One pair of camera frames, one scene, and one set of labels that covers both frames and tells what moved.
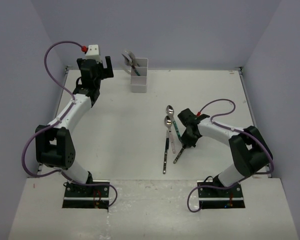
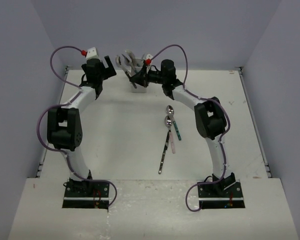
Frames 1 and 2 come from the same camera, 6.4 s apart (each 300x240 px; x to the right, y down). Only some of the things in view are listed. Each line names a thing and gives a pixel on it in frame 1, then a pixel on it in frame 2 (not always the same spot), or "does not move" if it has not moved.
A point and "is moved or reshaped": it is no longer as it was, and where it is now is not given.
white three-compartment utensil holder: [139, 84] does not move
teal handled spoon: [170, 112] does not move
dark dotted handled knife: [167, 145] is moved or reshaped
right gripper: [185, 141] -> [143, 77]
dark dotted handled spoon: [178, 155] -> [119, 63]
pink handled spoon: [168, 122] does not move
